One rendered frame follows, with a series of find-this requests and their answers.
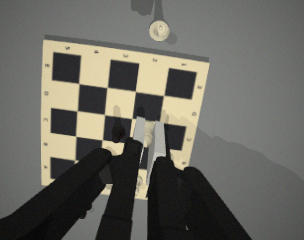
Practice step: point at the black and cream chessboard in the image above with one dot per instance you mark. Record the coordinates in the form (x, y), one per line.
(88, 90)

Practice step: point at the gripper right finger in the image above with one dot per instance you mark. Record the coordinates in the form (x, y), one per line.
(169, 210)

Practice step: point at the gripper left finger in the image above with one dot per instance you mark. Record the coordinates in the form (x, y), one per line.
(51, 213)

